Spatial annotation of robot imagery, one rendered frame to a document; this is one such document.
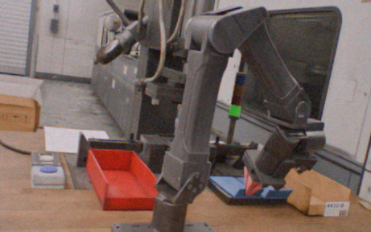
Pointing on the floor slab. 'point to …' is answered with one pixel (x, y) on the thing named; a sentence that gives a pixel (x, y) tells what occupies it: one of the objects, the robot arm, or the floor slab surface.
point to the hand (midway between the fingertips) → (249, 192)
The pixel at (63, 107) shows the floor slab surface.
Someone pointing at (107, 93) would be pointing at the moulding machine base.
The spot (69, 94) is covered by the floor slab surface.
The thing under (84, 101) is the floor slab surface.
